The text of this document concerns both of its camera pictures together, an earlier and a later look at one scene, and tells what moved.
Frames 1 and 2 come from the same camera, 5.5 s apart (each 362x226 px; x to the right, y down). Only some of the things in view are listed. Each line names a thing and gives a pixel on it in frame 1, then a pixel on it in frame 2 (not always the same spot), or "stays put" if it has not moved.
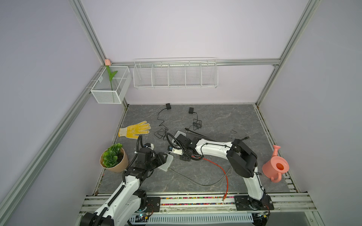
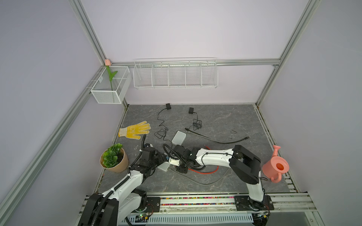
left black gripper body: (154, 162) stays put
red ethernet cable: (225, 197) -> (205, 173)
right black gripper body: (185, 156) -> (182, 167)
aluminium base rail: (216, 209) stays put
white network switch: (178, 133) stays put
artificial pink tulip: (108, 63) stays put
